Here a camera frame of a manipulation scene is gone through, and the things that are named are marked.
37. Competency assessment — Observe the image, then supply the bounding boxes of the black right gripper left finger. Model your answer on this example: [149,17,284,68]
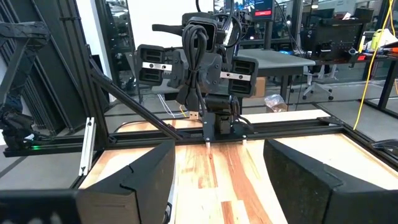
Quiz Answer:
[76,139,177,224]

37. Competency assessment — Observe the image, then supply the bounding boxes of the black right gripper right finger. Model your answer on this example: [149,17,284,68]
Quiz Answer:
[262,138,398,224]

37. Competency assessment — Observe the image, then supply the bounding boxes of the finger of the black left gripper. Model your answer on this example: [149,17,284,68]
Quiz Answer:
[136,44,166,87]
[228,55,259,99]

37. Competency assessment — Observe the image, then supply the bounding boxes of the black USB cable bundle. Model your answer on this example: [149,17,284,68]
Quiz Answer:
[175,24,210,121]

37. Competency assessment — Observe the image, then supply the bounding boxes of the cardboard box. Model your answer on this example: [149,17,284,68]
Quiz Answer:
[253,77,268,99]

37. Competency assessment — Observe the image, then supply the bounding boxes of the clear plastic bag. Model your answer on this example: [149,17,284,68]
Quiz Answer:
[264,93,289,113]

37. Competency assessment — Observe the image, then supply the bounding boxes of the grey desk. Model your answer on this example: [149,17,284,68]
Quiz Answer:
[238,49,317,104]

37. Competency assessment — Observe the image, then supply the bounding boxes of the silver aluminium extrusion bar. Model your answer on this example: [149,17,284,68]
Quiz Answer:
[78,116,96,177]

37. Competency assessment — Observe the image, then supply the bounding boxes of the white office chair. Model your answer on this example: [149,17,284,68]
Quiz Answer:
[302,63,339,101]

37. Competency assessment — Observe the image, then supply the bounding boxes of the monitor with red display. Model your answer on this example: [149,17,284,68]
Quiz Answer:
[251,0,276,50]

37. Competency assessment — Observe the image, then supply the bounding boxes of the yellow-green bottle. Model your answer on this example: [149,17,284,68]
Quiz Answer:
[369,29,384,51]

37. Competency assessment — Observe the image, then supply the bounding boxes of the white floor cables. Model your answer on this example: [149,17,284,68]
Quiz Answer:
[157,93,188,119]

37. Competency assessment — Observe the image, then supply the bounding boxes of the black aluminium frame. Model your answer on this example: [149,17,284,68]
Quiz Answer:
[0,0,398,191]

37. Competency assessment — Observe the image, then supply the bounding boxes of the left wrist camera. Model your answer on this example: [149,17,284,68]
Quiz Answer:
[182,12,219,53]

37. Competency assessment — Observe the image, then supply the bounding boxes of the yellow cable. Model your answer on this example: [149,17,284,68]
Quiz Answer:
[353,0,396,131]

